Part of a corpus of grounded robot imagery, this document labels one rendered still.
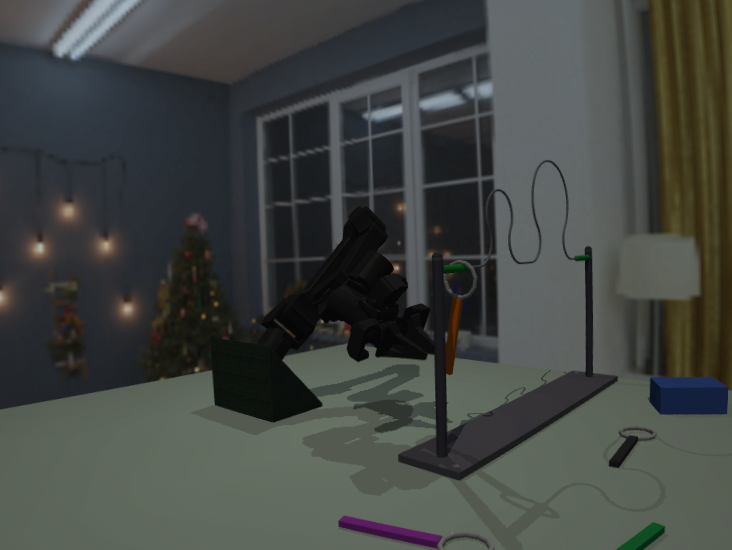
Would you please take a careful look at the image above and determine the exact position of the green handle with grey loop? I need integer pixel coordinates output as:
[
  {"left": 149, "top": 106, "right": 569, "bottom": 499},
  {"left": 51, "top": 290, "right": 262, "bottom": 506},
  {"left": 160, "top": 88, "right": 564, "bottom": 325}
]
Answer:
[{"left": 616, "top": 522, "right": 665, "bottom": 550}]

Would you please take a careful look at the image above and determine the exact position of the purple bar with grey loop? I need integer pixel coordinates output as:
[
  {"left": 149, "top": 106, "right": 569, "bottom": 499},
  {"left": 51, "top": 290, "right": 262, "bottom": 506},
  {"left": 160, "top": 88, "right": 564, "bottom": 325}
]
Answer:
[{"left": 338, "top": 516, "right": 494, "bottom": 550}]

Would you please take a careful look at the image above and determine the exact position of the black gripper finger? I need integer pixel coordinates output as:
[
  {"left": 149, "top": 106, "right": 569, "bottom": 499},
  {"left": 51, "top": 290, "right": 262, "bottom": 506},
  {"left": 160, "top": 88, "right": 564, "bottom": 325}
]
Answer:
[
  {"left": 405, "top": 313, "right": 435, "bottom": 354},
  {"left": 375, "top": 321, "right": 428, "bottom": 360}
]

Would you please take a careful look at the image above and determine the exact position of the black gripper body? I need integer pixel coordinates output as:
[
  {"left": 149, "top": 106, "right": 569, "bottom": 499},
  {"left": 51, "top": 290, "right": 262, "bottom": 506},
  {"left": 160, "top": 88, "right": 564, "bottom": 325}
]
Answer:
[{"left": 347, "top": 299, "right": 430, "bottom": 362}]

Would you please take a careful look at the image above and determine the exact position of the grey loop with black handle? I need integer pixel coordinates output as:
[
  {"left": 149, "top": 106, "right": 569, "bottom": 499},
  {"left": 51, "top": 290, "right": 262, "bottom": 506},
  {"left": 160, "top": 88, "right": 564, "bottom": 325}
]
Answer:
[{"left": 609, "top": 425, "right": 657, "bottom": 468}]

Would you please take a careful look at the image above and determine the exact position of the orange handle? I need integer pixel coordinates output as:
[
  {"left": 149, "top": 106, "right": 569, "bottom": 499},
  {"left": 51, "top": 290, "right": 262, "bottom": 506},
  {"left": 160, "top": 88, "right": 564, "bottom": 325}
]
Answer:
[{"left": 444, "top": 260, "right": 477, "bottom": 375}]

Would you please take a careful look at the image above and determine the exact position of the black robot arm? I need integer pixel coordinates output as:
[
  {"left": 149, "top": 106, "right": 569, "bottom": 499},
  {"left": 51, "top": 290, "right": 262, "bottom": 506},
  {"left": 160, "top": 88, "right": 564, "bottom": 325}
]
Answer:
[{"left": 257, "top": 206, "right": 408, "bottom": 360}]

